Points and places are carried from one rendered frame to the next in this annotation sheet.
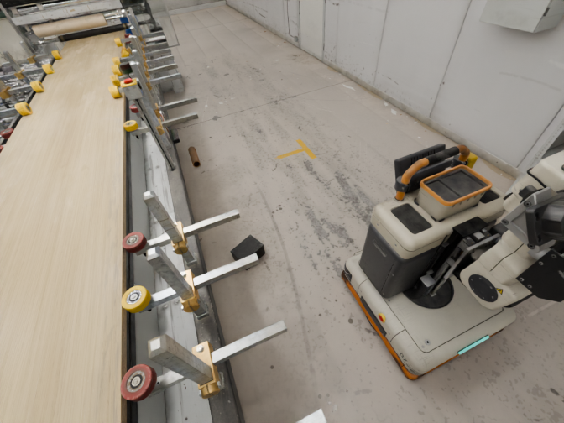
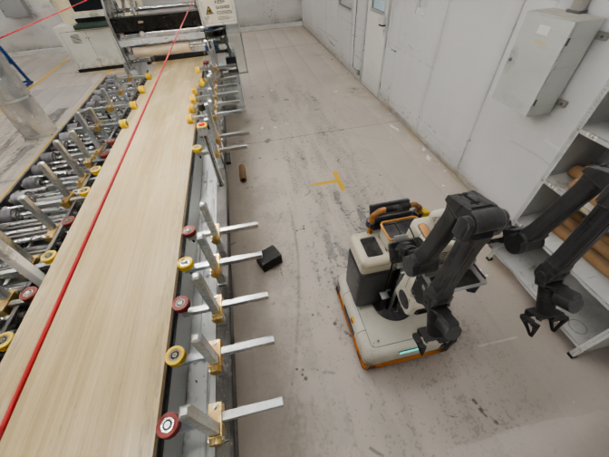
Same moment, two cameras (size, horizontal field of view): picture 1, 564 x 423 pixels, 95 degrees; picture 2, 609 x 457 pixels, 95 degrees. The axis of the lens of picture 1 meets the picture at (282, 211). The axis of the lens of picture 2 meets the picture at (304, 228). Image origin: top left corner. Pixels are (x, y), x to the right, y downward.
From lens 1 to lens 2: 0.69 m
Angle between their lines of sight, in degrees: 6
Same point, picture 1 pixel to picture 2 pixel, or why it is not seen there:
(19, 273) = (120, 238)
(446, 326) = (396, 334)
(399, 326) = (362, 326)
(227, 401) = (227, 332)
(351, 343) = (330, 339)
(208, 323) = (224, 289)
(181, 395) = (200, 328)
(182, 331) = not seen: hidden behind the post
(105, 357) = (165, 289)
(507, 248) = not seen: hidden behind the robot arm
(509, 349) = (451, 366)
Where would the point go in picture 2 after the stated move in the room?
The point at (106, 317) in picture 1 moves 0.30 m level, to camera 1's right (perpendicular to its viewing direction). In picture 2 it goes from (168, 270) to (221, 272)
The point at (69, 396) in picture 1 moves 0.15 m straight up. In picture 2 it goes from (145, 303) to (130, 286)
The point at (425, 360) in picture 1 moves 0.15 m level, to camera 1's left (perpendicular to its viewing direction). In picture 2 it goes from (372, 352) to (347, 350)
